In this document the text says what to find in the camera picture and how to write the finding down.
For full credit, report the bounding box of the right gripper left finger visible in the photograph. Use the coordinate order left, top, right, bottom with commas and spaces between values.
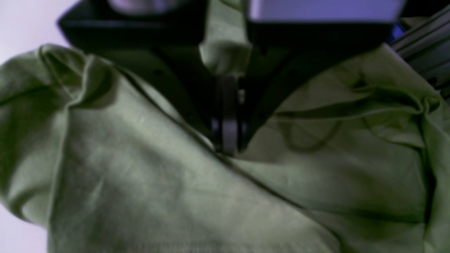
57, 0, 226, 153

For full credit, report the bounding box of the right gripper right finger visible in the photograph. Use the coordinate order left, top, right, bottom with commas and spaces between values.
227, 0, 407, 155

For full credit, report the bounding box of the grey metal table frame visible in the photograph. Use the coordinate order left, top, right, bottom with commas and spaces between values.
390, 5, 450, 102

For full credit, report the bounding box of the green T-shirt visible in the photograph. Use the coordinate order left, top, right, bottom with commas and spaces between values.
1, 0, 449, 253

